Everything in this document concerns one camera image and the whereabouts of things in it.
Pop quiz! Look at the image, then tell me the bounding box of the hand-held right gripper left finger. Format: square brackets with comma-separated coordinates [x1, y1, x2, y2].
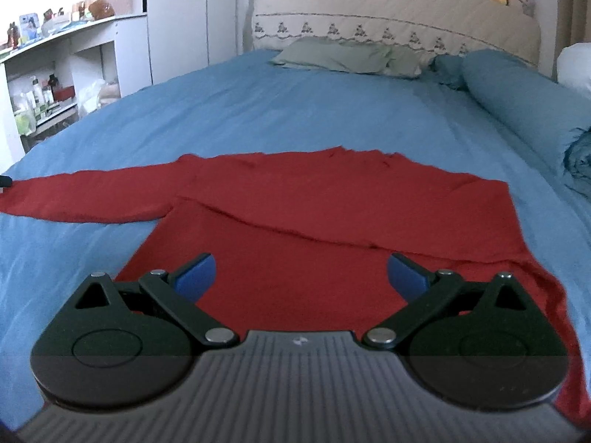
[69, 253, 241, 348]

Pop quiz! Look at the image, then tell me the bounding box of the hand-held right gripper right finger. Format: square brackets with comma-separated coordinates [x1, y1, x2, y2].
[361, 252, 533, 349]

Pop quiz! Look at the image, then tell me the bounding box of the red long-sleeved sweater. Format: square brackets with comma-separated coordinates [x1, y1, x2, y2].
[0, 145, 591, 427]

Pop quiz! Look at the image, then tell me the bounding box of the white plastic bag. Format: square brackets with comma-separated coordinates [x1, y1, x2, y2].
[76, 78, 122, 118]

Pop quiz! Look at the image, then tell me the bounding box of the blue picture box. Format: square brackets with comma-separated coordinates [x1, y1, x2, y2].
[19, 13, 40, 42]

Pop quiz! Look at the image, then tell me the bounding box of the white shelf unit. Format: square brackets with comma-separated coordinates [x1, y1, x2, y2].
[0, 11, 153, 158]

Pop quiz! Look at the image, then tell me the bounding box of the bed with blue sheet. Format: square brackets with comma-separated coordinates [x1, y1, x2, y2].
[0, 48, 591, 430]

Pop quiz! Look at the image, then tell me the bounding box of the rolled blue duvet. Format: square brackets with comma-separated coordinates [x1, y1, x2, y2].
[434, 50, 591, 199]

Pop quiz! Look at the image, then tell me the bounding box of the green pillow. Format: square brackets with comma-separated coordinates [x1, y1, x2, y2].
[270, 38, 435, 78]

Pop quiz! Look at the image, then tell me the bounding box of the white wardrobe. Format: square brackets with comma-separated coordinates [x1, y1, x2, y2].
[144, 0, 241, 86]

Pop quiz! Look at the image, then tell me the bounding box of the white pillow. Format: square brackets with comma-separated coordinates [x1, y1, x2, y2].
[556, 42, 591, 90]

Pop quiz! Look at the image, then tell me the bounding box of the cream embroidered headboard cover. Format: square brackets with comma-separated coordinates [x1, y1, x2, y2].
[252, 0, 542, 68]

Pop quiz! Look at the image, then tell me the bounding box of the beige curtain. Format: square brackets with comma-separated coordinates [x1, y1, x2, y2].
[556, 0, 591, 51]

